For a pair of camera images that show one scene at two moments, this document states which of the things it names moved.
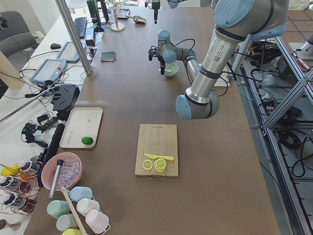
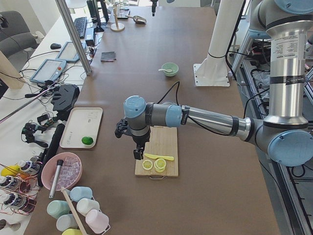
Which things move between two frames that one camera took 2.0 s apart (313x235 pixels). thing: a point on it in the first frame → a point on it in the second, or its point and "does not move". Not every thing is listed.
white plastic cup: x=84 y=204 does not move
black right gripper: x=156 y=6 → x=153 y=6
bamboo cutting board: x=157 y=139 does not move
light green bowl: x=171 y=69 does not move
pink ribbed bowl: x=70 y=173 does not move
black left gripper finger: x=162 y=69 → x=138 y=152
